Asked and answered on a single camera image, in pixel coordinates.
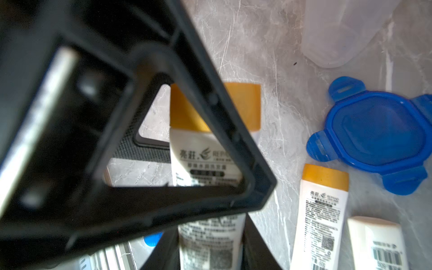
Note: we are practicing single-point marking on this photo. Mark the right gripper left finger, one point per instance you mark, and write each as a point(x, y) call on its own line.
point(162, 251)

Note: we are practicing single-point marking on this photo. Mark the blue lid left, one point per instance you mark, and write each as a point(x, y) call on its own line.
point(376, 132)

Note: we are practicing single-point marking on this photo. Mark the white bottle orange cap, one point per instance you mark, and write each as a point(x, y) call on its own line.
point(377, 244)
point(322, 204)
point(199, 159)

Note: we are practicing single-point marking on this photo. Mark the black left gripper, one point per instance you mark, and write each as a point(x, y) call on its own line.
point(77, 81)

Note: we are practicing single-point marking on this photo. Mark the blue toothbrush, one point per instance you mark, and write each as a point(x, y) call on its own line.
point(152, 240)

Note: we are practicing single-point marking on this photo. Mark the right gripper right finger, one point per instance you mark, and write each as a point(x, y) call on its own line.
point(256, 254)

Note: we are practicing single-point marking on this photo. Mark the clear plastic container back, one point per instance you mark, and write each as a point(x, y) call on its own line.
point(335, 31)

